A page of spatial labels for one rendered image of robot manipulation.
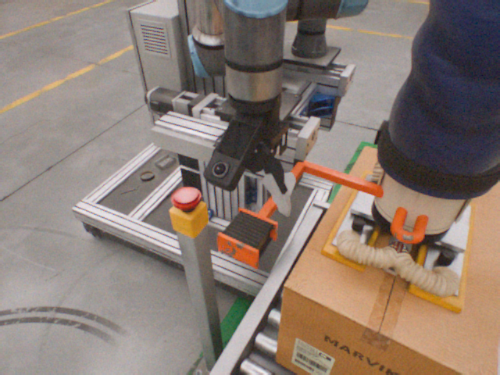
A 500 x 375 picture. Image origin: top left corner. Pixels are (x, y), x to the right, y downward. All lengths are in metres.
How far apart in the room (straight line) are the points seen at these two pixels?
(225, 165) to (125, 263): 1.66
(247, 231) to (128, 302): 1.35
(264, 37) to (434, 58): 0.29
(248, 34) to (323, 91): 1.16
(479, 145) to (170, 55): 1.08
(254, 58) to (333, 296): 0.51
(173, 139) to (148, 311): 0.98
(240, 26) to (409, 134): 0.36
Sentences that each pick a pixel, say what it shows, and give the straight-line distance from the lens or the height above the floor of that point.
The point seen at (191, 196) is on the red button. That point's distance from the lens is 0.81.
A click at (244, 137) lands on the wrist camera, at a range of 0.47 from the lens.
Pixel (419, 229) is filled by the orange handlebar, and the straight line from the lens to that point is 0.73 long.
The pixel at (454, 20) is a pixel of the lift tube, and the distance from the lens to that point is 0.59.
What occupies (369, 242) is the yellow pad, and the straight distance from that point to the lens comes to 0.84.
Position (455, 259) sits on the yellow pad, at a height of 0.97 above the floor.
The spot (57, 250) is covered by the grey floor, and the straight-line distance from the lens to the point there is 2.30.
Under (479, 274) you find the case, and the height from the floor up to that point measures 0.95.
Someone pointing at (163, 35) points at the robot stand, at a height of 1.17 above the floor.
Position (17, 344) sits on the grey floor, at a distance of 2.04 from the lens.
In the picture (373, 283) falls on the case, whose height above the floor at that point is 0.95.
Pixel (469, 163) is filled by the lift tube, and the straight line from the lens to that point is 0.67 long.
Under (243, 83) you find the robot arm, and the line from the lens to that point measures 0.45.
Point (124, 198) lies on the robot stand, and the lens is 2.13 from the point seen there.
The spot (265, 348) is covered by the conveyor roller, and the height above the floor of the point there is 0.54.
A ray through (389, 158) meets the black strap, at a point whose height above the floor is 1.19.
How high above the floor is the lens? 1.58
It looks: 43 degrees down
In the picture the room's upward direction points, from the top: straight up
